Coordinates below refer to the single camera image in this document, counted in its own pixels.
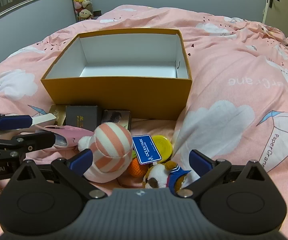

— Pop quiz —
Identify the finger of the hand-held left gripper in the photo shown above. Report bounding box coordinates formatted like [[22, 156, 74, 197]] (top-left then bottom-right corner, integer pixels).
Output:
[[0, 110, 33, 133], [0, 131, 68, 161]]

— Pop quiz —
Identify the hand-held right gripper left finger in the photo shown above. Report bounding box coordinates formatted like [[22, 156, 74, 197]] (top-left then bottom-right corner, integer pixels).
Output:
[[10, 149, 108, 201]]

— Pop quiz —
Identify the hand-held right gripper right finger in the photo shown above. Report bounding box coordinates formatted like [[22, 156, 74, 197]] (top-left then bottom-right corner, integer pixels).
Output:
[[178, 149, 272, 201]]

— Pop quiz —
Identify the white glasses case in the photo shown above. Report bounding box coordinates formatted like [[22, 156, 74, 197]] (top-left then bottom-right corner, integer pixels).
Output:
[[0, 113, 57, 138]]

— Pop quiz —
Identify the pink mini backpack pouch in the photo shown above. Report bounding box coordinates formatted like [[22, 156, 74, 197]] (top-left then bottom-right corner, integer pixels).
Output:
[[37, 125, 94, 152]]

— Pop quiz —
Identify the pink striped plush toy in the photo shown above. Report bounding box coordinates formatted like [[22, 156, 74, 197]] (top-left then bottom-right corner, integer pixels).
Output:
[[78, 122, 134, 183]]

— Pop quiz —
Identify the small gold box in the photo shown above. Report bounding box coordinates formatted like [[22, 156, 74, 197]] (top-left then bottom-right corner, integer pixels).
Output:
[[49, 104, 67, 127]]

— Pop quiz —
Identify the yellow round lid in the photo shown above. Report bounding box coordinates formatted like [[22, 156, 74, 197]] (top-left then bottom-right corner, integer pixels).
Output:
[[152, 135, 173, 161]]

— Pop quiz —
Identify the brown plush dog toy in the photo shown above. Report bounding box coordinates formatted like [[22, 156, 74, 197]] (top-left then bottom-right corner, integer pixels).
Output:
[[143, 161, 192, 197]]

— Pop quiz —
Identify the dark grey box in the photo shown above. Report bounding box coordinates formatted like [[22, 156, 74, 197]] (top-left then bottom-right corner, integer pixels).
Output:
[[65, 105, 102, 132]]

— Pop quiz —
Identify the blue card tag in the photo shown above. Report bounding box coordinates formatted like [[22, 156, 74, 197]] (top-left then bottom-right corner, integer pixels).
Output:
[[132, 134, 162, 165]]

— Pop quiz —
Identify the photo card box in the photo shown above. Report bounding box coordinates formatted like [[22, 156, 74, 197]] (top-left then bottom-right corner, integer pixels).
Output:
[[101, 109, 132, 132]]

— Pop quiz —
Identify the orange crocheted toy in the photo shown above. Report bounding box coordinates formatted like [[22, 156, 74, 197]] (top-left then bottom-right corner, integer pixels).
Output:
[[126, 151, 154, 179]]

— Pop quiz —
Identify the orange cardboard box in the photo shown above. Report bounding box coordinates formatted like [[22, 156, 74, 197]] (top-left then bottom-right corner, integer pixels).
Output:
[[41, 28, 193, 120]]

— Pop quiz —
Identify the pink printed blanket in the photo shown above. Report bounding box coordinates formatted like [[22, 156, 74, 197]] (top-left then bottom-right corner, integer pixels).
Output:
[[0, 4, 288, 240]]

